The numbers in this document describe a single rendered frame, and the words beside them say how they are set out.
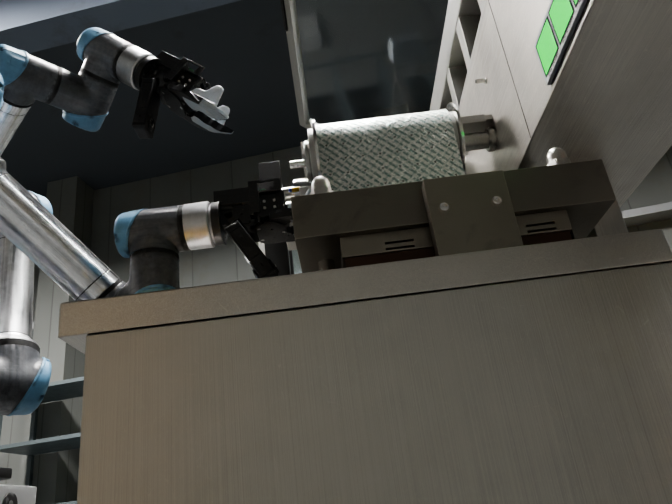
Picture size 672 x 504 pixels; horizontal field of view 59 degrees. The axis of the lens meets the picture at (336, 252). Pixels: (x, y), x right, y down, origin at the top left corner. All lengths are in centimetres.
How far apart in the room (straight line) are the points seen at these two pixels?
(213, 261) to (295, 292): 466
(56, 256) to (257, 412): 54
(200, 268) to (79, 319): 464
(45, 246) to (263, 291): 49
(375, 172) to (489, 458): 55
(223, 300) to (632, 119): 66
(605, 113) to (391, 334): 50
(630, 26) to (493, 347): 42
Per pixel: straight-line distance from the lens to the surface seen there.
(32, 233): 106
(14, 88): 128
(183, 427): 63
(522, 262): 68
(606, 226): 120
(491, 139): 112
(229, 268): 521
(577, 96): 91
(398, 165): 102
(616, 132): 103
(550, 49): 87
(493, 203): 75
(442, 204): 73
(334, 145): 104
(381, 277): 65
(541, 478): 62
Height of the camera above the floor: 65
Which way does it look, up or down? 25 degrees up
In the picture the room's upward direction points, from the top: 8 degrees counter-clockwise
